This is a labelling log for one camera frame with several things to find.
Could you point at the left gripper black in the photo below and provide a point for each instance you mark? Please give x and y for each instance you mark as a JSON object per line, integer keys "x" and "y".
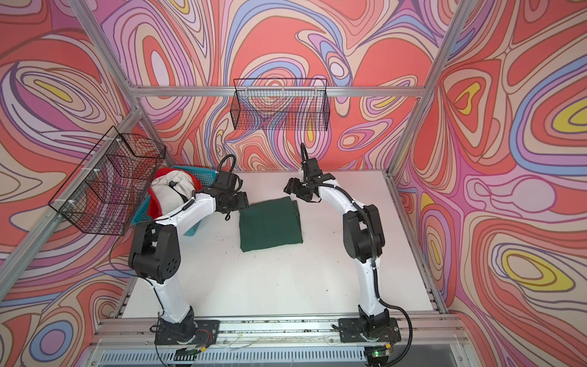
{"x": 243, "y": 201}

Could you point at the aluminium mounting rail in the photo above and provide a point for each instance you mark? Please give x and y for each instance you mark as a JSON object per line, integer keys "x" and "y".
{"x": 431, "y": 340}

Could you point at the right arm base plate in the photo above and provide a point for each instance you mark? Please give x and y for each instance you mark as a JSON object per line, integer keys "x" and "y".
{"x": 360, "y": 330}

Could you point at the red t shirt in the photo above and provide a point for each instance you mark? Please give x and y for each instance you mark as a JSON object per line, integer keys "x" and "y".
{"x": 192, "y": 176}

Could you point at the black wire basket wall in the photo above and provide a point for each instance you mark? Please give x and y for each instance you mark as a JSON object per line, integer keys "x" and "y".
{"x": 280, "y": 104}
{"x": 102, "y": 196}

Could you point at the black wire basket left wall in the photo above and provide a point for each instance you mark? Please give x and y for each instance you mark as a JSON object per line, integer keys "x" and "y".
{"x": 102, "y": 196}

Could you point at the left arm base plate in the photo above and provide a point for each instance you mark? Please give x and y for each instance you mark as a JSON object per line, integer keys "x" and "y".
{"x": 202, "y": 333}

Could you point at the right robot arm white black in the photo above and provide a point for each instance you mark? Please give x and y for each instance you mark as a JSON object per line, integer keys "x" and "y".
{"x": 364, "y": 240}

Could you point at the green t shirt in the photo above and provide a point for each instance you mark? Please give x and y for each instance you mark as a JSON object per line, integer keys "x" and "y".
{"x": 270, "y": 224}

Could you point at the black wire basket back wall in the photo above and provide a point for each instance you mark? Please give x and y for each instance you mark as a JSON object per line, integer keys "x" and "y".
{"x": 280, "y": 104}

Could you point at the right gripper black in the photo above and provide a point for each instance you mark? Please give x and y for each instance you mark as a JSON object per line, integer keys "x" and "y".
{"x": 293, "y": 186}

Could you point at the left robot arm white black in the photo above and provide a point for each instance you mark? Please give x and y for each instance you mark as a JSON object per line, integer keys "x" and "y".
{"x": 155, "y": 256}

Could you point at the teal plastic laundry basket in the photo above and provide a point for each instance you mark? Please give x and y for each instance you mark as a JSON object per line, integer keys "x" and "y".
{"x": 202, "y": 176}

